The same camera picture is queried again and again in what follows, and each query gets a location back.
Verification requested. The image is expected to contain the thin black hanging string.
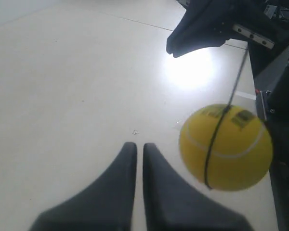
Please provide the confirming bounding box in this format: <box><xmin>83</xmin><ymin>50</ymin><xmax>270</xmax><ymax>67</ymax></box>
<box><xmin>204</xmin><ymin>47</ymin><xmax>249</xmax><ymax>190</ymax></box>

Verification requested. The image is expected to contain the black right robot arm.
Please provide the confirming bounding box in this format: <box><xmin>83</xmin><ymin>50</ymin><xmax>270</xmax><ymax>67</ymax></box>
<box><xmin>166</xmin><ymin>0</ymin><xmax>289</xmax><ymax>119</ymax></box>

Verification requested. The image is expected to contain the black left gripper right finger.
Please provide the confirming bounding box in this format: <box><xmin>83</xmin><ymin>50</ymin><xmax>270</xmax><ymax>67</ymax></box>
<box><xmin>143</xmin><ymin>143</ymin><xmax>253</xmax><ymax>231</ymax></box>

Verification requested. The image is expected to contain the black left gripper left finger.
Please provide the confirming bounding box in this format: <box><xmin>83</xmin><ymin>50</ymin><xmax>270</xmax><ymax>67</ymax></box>
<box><xmin>30</xmin><ymin>142</ymin><xmax>137</xmax><ymax>231</ymax></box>

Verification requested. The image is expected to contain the yellow tennis ball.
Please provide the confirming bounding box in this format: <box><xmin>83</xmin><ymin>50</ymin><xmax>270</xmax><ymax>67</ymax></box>
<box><xmin>179</xmin><ymin>104</ymin><xmax>273</xmax><ymax>191</ymax></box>

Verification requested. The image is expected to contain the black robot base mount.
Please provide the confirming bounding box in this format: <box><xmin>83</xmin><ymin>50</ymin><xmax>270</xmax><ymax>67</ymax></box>
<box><xmin>248</xmin><ymin>43</ymin><xmax>289</xmax><ymax>231</ymax></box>

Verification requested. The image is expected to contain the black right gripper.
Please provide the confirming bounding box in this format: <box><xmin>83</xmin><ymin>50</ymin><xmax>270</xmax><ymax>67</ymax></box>
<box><xmin>166</xmin><ymin>0</ymin><xmax>289</xmax><ymax>58</ymax></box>

